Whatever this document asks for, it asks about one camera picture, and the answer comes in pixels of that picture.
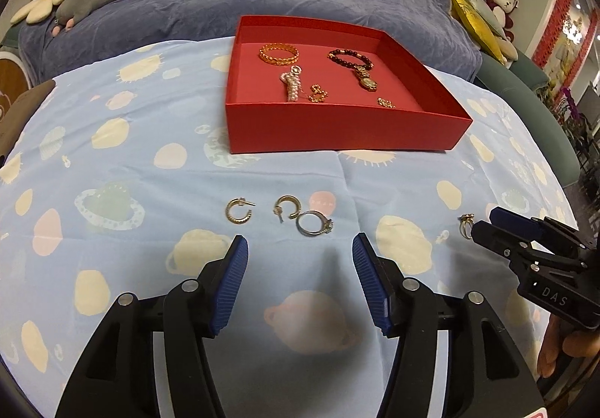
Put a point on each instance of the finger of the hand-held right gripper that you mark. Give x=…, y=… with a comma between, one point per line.
x=497, y=240
x=515, y=221

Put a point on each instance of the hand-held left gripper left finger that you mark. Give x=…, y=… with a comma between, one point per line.
x=229, y=287

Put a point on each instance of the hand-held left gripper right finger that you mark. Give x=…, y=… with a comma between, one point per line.
x=370, y=284

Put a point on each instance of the gold hoop earring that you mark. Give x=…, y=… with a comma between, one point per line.
x=293, y=207
x=229, y=214

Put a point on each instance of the red cardboard box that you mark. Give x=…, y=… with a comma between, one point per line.
x=337, y=127

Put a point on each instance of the gold braided bangle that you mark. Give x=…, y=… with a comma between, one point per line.
x=269, y=58

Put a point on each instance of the person's right hand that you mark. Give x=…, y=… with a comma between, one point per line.
x=558, y=345

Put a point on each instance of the green sofa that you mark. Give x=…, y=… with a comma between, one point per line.
x=525, y=99

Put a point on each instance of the pink flower plant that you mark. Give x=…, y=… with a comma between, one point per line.
x=574, y=111

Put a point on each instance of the blue planet print tablecloth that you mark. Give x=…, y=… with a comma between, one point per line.
x=140, y=174

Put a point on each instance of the cream plush toy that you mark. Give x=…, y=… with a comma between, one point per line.
x=508, y=50

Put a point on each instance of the gold cushion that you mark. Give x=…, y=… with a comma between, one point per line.
x=478, y=26

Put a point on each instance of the red monkey plush toy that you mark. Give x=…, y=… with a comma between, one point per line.
x=501, y=1

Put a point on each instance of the grey-green cushion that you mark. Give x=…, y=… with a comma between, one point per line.
x=478, y=1

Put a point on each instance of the brown cushion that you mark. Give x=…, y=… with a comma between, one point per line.
x=23, y=118

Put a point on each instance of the white round wooden-faced appliance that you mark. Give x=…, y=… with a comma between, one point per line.
x=10, y=80

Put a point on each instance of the flower-shaped pillow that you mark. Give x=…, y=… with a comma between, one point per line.
x=44, y=3

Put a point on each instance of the red wall decoration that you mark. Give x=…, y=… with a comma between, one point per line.
x=558, y=15

